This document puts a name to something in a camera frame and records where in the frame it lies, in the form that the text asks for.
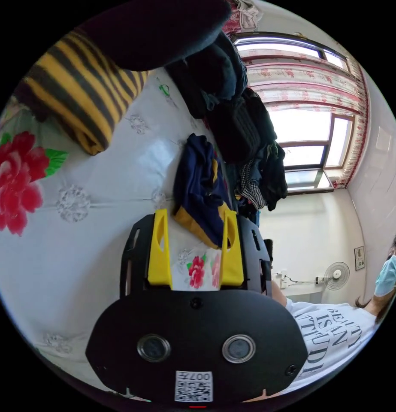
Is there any white wall fan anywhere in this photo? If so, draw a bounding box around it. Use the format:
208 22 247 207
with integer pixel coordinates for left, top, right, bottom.
323 261 351 292

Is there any dark blue sweater with yellow trim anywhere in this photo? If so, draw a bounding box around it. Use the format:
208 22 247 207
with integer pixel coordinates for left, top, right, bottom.
171 132 238 250

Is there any person's body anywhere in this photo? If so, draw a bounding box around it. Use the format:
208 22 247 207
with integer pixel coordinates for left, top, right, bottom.
271 232 396 396

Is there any pile of dark clothes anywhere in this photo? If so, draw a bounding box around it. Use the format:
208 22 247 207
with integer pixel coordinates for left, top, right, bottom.
165 31 289 226

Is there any red flowered curtain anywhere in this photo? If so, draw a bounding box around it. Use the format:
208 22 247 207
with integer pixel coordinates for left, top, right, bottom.
237 51 369 191

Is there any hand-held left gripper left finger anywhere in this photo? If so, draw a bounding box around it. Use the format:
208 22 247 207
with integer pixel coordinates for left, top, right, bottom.
147 208 173 287

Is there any pile of folded clothes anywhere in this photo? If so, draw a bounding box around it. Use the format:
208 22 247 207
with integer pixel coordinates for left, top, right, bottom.
13 0 233 157

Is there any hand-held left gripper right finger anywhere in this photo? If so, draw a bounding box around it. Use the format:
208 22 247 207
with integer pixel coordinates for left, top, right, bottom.
218 208 245 288

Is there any window with brown frame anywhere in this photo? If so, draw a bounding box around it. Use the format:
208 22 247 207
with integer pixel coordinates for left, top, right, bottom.
231 31 358 196

